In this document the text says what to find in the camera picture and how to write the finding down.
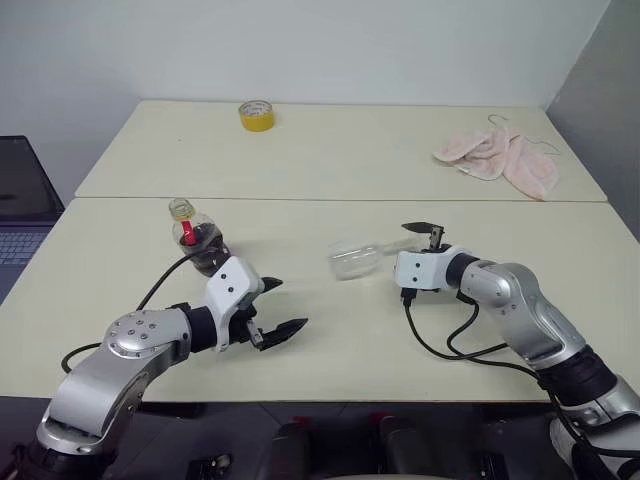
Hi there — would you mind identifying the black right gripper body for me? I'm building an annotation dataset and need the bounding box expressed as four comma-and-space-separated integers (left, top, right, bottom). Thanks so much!
426, 225, 448, 253

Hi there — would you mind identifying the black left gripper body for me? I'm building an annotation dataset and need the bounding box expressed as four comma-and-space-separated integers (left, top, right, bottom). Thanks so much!
228, 291, 265, 347

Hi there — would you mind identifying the clear plastic bottle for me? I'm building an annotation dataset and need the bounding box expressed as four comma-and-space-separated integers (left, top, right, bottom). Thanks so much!
327, 235, 436, 283

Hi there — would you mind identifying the dark laptop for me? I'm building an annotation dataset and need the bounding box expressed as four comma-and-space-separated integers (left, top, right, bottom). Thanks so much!
0, 135, 66, 296

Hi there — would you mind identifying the bottle with dark liquid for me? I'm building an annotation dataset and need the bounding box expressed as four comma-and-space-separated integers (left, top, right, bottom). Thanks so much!
167, 198, 232, 277

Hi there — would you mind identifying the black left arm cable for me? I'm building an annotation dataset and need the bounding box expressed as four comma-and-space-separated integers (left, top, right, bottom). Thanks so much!
60, 254, 222, 374

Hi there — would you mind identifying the dark rounded shape, red mark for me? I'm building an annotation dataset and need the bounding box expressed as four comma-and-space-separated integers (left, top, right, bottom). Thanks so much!
269, 417, 351, 480
372, 412, 481, 480

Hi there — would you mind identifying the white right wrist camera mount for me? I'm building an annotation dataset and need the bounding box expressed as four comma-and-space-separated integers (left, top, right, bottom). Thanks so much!
393, 244, 469, 292

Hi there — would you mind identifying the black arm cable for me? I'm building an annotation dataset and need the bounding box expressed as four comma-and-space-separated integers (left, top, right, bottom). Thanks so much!
399, 287, 640, 480
60, 254, 222, 374

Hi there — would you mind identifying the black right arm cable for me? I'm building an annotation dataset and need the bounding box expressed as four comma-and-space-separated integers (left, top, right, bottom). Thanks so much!
399, 287, 640, 480

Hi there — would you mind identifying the pink towel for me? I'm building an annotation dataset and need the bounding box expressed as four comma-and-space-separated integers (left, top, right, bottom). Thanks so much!
432, 127, 560, 202

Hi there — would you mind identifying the yellow tape roll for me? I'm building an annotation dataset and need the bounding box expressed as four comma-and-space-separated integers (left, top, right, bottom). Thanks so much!
237, 99, 279, 134

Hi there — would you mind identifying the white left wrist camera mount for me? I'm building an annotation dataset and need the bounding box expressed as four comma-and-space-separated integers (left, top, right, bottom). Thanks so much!
205, 257, 265, 351

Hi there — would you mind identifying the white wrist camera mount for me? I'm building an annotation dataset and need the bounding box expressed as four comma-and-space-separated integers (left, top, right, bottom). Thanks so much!
205, 257, 265, 351
393, 244, 469, 292

